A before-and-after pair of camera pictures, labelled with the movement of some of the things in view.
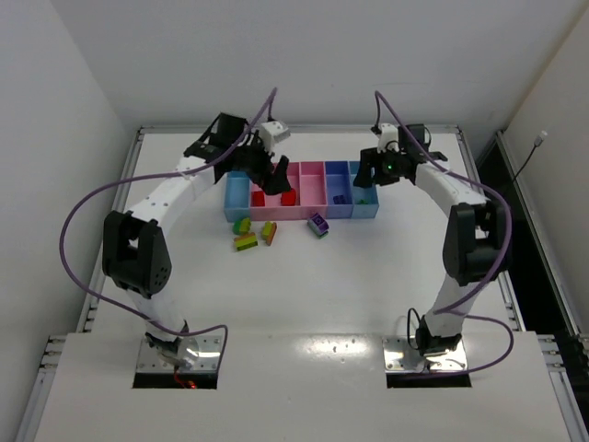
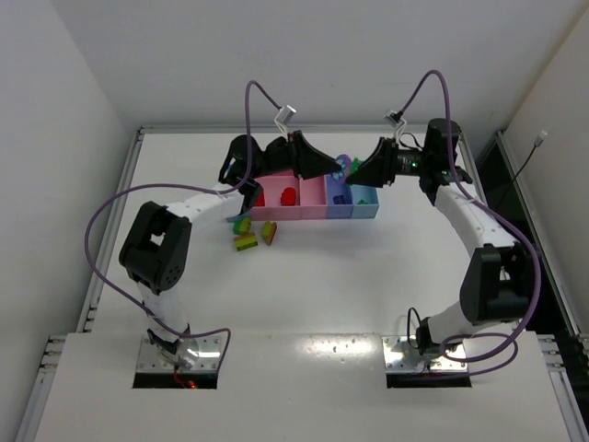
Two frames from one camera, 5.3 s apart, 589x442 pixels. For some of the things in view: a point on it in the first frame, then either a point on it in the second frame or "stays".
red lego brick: x=258 y=199 stays
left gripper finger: x=267 y=181 → x=310 y=162
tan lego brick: x=271 y=233 stays
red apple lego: x=288 y=198 stays
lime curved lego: x=265 y=229 stays
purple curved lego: x=317 y=224 → x=345 y=162
